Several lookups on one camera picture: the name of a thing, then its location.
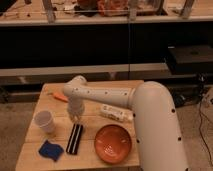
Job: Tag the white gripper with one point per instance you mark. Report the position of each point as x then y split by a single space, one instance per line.
75 109

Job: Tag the black whiteboard eraser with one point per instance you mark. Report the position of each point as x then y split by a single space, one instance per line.
74 139

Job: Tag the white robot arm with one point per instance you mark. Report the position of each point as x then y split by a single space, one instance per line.
156 123

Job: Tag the orange carrot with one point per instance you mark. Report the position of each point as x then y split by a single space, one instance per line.
60 97

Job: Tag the white paper cup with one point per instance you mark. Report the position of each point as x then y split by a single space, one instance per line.
44 121

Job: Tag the white plastic bottle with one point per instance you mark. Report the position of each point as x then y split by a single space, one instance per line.
115 113

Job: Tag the blue cloth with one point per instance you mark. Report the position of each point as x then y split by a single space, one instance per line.
52 151

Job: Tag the orange bowl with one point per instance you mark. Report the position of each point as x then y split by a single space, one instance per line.
112 144

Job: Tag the black box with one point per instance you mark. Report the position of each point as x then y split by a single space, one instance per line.
196 59

